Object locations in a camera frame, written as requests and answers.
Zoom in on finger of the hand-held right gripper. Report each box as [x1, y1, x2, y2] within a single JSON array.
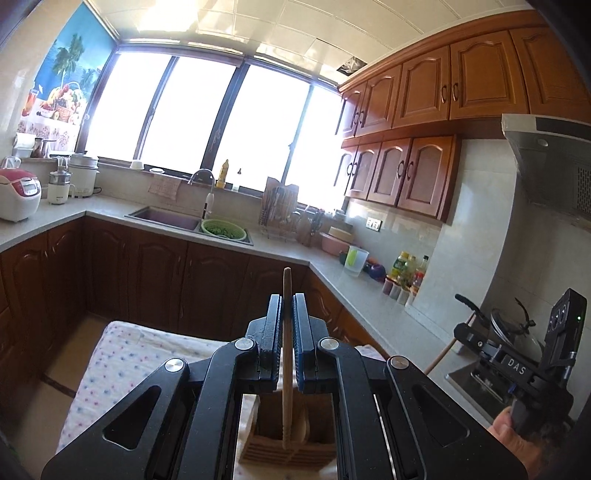
[[453, 322, 503, 359], [471, 362, 515, 407]]

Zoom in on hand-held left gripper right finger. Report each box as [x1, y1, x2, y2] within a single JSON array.
[[292, 294, 528, 480]]

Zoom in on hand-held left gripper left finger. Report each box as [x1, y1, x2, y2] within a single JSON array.
[[41, 295, 283, 480]]

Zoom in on wooden utensil holder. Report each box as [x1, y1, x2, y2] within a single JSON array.
[[238, 392, 340, 472]]

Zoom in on person's right hand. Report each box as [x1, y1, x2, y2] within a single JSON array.
[[488, 408, 546, 480]]

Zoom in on gas stove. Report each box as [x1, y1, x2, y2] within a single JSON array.
[[445, 360, 511, 418]]

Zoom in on black wok with lid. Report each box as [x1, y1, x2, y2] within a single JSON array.
[[455, 294, 552, 363]]

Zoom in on dark cap sauce bottle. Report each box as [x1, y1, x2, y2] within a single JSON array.
[[414, 255, 430, 294]]

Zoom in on clear pitcher green lid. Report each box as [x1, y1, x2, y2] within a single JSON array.
[[345, 244, 370, 278]]

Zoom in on yellow cap oil bottle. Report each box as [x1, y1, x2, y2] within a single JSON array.
[[392, 251, 411, 283]]

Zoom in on pink plastic basin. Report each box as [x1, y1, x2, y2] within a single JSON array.
[[320, 226, 354, 257]]

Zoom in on dark kitchen tool holder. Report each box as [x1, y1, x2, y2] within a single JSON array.
[[307, 208, 327, 245]]

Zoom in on green colander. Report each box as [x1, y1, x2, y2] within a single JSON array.
[[201, 219, 247, 241]]

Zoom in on wooden cutting board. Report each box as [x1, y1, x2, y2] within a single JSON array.
[[263, 176, 300, 220]]

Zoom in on floral white tablecloth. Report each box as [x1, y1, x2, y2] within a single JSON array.
[[55, 320, 393, 480]]

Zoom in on wooden base cabinets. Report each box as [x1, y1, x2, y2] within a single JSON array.
[[0, 217, 393, 370]]

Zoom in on steel kitchen sink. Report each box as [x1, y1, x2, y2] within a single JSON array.
[[126, 205, 254, 247]]

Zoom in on chrome faucet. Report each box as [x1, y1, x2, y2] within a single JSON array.
[[187, 168, 218, 220]]

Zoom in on pink dish cloth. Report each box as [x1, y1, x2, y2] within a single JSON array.
[[148, 174, 182, 202]]

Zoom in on steel range hood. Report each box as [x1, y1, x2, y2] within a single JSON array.
[[501, 113, 591, 219]]

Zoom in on large kitchen window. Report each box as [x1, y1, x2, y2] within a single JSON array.
[[85, 44, 352, 205]]

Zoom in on white steel rice cooker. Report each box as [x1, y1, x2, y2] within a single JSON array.
[[68, 152, 100, 198]]

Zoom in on small white blender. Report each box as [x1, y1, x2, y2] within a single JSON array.
[[48, 170, 77, 205]]

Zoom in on ceiling vent opening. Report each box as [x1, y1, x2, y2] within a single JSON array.
[[337, 56, 368, 75]]

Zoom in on red white rice cooker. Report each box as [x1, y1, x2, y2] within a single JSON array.
[[0, 168, 42, 223]]

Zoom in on paper towel roll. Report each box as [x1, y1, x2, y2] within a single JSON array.
[[13, 133, 37, 158]]

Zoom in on wooden spatula handle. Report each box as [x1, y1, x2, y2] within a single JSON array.
[[424, 314, 476, 376]]

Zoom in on wire dish rack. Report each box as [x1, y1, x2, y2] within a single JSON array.
[[259, 185, 324, 246]]

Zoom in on short wooden wall cabinet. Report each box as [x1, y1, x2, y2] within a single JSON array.
[[339, 135, 462, 225]]

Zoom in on tall wooden wall cabinet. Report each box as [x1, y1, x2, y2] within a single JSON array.
[[336, 28, 591, 139]]

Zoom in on beach fruit wall poster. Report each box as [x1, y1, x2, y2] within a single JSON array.
[[21, 2, 116, 154]]

